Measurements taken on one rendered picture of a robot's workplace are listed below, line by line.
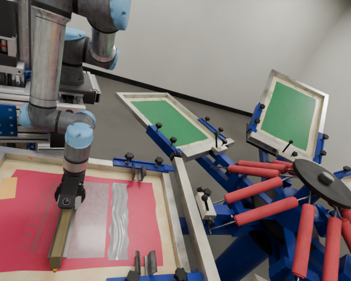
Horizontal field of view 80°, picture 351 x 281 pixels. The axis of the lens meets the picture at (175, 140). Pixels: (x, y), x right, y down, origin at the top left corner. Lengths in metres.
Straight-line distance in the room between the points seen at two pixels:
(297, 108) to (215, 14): 2.94
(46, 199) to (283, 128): 1.75
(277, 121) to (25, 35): 1.81
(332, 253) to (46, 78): 1.22
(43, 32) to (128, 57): 3.84
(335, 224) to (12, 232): 1.26
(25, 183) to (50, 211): 0.17
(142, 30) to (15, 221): 3.90
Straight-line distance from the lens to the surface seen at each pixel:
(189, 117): 1.92
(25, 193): 1.03
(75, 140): 0.67
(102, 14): 0.70
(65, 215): 0.84
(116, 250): 0.89
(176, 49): 4.57
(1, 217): 0.98
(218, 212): 1.07
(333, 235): 1.18
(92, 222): 0.94
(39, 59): 0.74
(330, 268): 1.14
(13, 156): 1.15
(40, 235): 0.92
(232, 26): 4.83
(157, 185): 1.13
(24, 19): 1.26
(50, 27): 0.72
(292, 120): 2.11
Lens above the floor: 1.75
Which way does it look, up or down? 32 degrees down
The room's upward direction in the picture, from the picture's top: 24 degrees clockwise
